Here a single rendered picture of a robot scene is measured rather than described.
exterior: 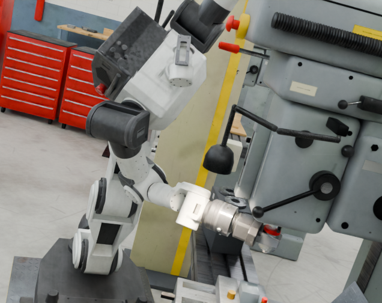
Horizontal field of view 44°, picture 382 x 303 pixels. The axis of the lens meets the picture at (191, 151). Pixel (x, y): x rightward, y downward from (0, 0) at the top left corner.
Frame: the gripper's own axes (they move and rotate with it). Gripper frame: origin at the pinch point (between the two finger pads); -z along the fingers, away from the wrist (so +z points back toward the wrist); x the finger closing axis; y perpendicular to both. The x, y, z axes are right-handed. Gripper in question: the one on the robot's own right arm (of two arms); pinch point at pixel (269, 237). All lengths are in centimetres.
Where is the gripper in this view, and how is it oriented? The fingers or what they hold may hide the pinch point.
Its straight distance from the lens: 133.5
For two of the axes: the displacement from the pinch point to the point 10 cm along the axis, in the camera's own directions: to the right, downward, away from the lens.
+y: -2.6, 9.2, 2.8
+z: -9.0, -3.3, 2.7
